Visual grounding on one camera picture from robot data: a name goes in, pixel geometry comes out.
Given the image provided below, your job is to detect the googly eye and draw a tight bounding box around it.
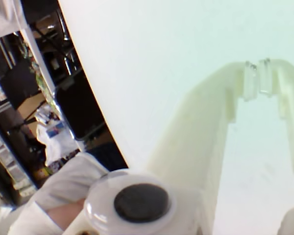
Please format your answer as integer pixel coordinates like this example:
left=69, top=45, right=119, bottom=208
left=84, top=171, right=178, bottom=232

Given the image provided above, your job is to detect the white bag pile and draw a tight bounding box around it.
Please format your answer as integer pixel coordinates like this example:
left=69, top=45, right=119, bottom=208
left=35, top=106, right=85, bottom=169

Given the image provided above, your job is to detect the person in white shirt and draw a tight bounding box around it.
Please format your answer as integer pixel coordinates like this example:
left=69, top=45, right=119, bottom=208
left=0, top=0, right=110, bottom=235

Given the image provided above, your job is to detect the yellow toy box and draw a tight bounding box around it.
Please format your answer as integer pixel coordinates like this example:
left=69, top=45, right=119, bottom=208
left=33, top=166, right=51, bottom=181

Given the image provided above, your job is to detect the green plant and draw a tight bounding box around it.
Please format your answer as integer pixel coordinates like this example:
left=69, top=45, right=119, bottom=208
left=22, top=44, right=59, bottom=111

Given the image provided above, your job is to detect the brown cardboard box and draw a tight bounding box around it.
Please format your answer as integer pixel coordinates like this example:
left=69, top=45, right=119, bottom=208
left=16, top=92, right=49, bottom=118

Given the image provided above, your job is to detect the white post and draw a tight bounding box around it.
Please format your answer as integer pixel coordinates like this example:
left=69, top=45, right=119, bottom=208
left=19, top=26, right=57, bottom=98

